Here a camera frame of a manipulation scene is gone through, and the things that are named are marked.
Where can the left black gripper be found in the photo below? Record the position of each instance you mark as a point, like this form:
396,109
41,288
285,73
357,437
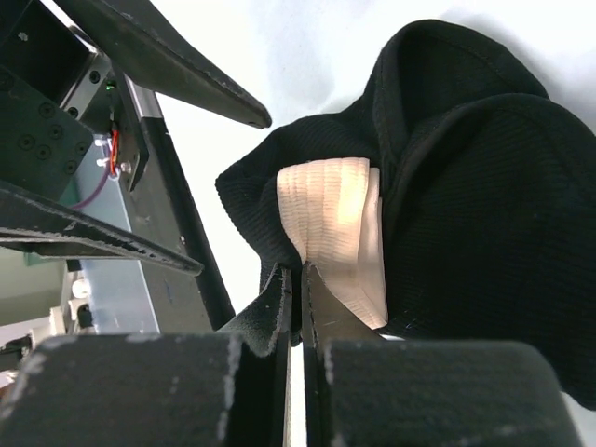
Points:
58,91

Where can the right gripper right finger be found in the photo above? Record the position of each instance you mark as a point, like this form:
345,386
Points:
363,390

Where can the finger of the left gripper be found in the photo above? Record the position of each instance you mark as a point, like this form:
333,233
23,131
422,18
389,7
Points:
148,49

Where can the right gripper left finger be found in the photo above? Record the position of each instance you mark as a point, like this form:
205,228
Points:
227,388

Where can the black underwear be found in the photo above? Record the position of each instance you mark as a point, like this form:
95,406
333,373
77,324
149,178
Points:
488,190

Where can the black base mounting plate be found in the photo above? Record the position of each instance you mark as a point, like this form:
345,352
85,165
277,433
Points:
160,207

